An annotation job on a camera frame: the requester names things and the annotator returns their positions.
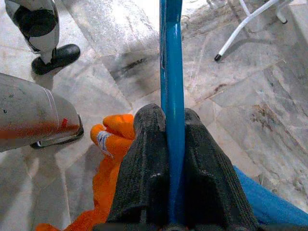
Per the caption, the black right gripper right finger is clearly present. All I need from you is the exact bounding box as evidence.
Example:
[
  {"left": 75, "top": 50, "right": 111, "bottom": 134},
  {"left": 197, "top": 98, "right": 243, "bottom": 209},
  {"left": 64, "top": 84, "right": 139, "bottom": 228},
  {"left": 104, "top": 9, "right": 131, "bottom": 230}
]
[{"left": 184, "top": 108, "right": 259, "bottom": 226}]

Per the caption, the left robot leg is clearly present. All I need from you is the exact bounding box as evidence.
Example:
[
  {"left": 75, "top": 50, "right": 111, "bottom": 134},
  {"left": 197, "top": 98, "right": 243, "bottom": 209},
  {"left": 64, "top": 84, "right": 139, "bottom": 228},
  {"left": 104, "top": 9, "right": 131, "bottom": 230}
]
[{"left": 4, "top": 0, "right": 81, "bottom": 76}]

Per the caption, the blue plastic clothes hanger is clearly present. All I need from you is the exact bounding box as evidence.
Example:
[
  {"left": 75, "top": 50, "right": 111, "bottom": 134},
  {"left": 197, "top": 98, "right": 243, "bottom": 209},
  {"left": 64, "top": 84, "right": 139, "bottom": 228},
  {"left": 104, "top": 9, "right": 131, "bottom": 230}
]
[{"left": 159, "top": 0, "right": 186, "bottom": 226}]

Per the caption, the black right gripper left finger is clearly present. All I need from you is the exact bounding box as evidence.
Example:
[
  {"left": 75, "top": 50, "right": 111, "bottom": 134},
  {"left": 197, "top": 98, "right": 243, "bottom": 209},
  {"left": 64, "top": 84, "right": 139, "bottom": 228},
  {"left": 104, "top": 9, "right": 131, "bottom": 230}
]
[{"left": 107, "top": 103, "right": 170, "bottom": 224}]

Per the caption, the white tubular bouncer frame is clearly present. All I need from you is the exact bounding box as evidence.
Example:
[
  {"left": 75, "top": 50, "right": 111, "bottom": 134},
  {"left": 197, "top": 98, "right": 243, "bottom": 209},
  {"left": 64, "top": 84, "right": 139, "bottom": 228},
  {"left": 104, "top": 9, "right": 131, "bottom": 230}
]
[{"left": 214, "top": 0, "right": 289, "bottom": 62}]

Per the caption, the orange shirt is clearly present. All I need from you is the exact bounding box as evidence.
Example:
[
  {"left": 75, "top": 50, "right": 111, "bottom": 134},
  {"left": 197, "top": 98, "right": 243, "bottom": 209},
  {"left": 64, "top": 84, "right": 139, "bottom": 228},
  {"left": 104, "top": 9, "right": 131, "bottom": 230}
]
[{"left": 35, "top": 114, "right": 136, "bottom": 231}]

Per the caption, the bright blue garment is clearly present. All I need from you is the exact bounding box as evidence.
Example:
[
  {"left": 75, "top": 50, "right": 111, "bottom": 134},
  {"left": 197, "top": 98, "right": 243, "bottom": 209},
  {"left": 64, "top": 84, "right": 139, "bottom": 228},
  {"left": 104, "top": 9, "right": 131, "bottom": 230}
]
[{"left": 232, "top": 165, "right": 308, "bottom": 227}]

